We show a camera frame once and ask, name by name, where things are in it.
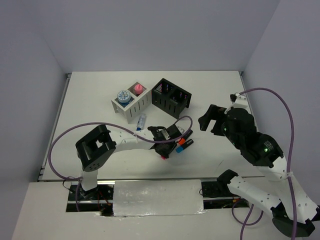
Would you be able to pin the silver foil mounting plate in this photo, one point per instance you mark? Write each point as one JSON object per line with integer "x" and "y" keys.
{"x": 145, "y": 198}

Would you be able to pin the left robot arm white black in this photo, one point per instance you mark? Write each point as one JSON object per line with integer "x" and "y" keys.
{"x": 96, "y": 147}

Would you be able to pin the blue highlighter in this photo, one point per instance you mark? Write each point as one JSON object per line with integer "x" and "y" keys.
{"x": 185, "y": 145}

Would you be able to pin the orange highlighter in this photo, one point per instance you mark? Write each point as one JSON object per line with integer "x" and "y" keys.
{"x": 184, "y": 139}

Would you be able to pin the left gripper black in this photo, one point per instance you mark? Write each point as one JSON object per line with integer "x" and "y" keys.
{"x": 166, "y": 153}

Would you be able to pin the white two-slot organizer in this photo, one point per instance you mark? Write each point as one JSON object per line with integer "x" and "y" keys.
{"x": 137, "y": 104}

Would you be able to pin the black two-slot organizer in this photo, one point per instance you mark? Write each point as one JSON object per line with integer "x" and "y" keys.
{"x": 170, "y": 98}

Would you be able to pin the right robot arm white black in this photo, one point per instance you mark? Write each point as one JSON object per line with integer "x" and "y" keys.
{"x": 290, "y": 208}

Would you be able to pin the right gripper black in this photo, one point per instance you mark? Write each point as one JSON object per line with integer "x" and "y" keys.
{"x": 214, "y": 112}

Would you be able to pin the clear blue-capped glue tube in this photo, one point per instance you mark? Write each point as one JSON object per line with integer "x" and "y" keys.
{"x": 141, "y": 122}

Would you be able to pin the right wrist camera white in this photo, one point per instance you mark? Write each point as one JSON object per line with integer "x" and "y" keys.
{"x": 237, "y": 101}

